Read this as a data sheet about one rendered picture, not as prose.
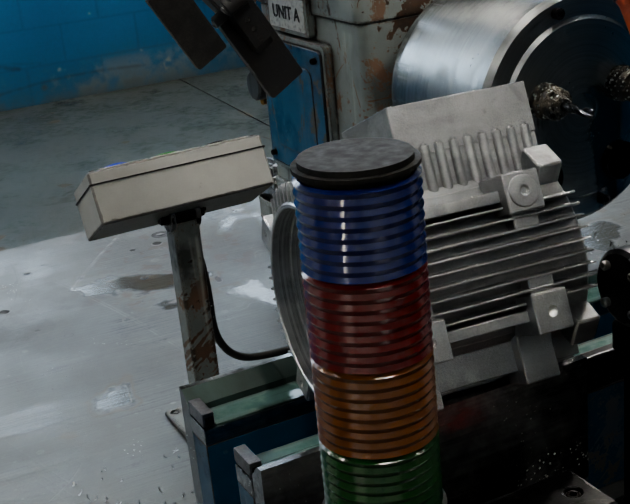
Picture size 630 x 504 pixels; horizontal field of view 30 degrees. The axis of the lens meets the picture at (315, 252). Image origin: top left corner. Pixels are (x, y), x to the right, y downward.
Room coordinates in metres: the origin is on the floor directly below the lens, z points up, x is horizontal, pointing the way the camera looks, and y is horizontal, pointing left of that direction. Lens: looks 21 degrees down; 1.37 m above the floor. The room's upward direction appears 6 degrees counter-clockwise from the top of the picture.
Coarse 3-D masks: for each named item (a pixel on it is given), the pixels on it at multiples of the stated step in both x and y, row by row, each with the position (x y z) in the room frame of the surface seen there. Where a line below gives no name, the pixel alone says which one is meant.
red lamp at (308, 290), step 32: (320, 288) 0.50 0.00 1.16; (352, 288) 0.49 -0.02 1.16; (384, 288) 0.49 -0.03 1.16; (416, 288) 0.50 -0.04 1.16; (320, 320) 0.50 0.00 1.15; (352, 320) 0.49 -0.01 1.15; (384, 320) 0.49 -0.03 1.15; (416, 320) 0.50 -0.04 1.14; (320, 352) 0.50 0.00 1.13; (352, 352) 0.49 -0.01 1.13; (384, 352) 0.49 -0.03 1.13; (416, 352) 0.50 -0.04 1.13
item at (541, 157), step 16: (544, 144) 0.88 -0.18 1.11; (528, 160) 0.86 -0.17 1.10; (544, 160) 0.86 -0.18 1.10; (560, 160) 0.86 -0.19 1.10; (544, 176) 0.86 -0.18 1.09; (576, 304) 0.82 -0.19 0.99; (576, 320) 0.81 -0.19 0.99; (592, 320) 0.81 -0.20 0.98; (576, 336) 0.81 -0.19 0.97; (592, 336) 0.82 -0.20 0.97; (304, 384) 0.86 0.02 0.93
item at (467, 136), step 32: (448, 96) 0.88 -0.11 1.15; (480, 96) 0.89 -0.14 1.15; (512, 96) 0.90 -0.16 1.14; (352, 128) 0.93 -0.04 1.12; (384, 128) 0.87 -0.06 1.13; (416, 128) 0.87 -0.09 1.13; (448, 128) 0.87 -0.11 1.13; (480, 128) 0.88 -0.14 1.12; (512, 128) 0.88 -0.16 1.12; (448, 160) 0.86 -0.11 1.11; (480, 160) 0.87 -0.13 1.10; (512, 160) 0.88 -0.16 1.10
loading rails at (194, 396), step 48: (192, 384) 0.87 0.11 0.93; (240, 384) 0.88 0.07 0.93; (288, 384) 0.89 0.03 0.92; (528, 384) 0.83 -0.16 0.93; (576, 384) 0.85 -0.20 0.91; (192, 432) 0.85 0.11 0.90; (240, 432) 0.84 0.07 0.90; (288, 432) 0.86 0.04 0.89; (480, 432) 0.81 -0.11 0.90; (528, 432) 0.83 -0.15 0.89; (576, 432) 0.85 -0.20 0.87; (240, 480) 0.76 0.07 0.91; (288, 480) 0.74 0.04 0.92; (480, 480) 0.81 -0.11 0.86; (528, 480) 0.82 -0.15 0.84
